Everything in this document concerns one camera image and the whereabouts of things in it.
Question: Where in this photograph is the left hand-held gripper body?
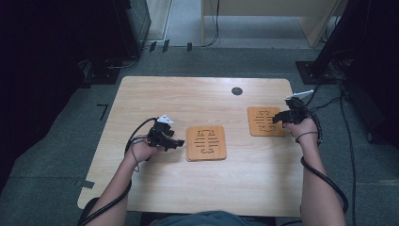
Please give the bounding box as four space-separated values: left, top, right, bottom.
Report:
147 113 175 148

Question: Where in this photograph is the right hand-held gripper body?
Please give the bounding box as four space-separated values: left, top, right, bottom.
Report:
284 89 315 125

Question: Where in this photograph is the wooden coaster with cut-out pattern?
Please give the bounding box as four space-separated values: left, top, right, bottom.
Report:
247 106 288 137
186 125 228 163

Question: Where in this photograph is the person's right hand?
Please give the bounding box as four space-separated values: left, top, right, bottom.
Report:
283 116 320 144

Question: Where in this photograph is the person's left hand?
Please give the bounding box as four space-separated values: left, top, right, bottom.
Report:
124 136 165 164

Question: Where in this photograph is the dark box on floor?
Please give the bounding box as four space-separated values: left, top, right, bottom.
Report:
342 79 388 146

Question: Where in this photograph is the person's blue clothing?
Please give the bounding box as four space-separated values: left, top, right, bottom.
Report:
150 210 268 226

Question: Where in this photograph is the grey floor tape piece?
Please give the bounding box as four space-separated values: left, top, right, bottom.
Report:
74 178 96 190

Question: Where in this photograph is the light wooden desk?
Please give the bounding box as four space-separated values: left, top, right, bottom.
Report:
200 0 350 49

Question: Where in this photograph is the black cabinet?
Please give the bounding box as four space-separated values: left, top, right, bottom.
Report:
92 0 152 61

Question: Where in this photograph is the dark curtain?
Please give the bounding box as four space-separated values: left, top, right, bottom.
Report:
0 0 95 193

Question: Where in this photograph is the grey right wrist cord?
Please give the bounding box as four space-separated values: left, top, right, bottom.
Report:
295 131 319 143

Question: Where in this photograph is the grey wrist cord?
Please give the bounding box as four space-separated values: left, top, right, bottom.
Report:
295 131 319 143
129 138 149 173

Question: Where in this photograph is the black forked floor cable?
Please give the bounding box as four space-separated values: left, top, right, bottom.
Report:
305 82 343 114

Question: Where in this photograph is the grey left wrist cord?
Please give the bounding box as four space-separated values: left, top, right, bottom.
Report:
129 138 149 173

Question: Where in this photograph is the black stand with base plate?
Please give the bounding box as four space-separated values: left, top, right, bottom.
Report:
295 0 375 86

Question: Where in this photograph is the long black floor cable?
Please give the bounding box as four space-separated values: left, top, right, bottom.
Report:
339 79 358 226

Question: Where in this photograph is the black floor base plate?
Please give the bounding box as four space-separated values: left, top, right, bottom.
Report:
83 66 121 86

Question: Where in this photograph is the black hanging cable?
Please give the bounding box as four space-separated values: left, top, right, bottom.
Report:
205 0 221 48

